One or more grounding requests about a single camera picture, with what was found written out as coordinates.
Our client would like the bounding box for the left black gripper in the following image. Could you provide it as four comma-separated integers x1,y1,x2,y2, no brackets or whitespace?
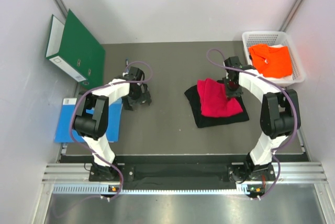
122,83,151,110

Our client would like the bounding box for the pink red t shirt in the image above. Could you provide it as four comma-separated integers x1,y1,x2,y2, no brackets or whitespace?
197,79,243,118

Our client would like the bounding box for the black t shirt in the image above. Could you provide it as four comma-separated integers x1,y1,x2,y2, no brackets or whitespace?
184,80,249,128

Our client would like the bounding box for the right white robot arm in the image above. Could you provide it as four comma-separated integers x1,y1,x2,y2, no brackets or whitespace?
223,57,301,181

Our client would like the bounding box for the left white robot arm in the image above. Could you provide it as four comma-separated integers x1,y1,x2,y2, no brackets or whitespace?
70,66,152,182

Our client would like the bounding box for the blue pen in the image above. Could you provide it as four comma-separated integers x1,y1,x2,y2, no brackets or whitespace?
125,59,129,72

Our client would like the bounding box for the orange t shirt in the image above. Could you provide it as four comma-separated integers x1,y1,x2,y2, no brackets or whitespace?
248,44,293,79

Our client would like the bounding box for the white plastic basket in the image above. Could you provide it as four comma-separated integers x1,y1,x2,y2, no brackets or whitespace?
242,31,306,87

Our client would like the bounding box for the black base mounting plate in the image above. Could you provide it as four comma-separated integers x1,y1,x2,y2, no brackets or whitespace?
60,154,309,191

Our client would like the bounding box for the blue paper folder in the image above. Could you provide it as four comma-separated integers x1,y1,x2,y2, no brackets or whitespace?
54,98,122,143

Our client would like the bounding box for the green lever arch binder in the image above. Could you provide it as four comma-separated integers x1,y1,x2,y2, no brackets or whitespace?
45,10,105,89

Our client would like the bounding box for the aluminium rail frame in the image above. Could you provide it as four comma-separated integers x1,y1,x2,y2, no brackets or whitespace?
32,139,334,223

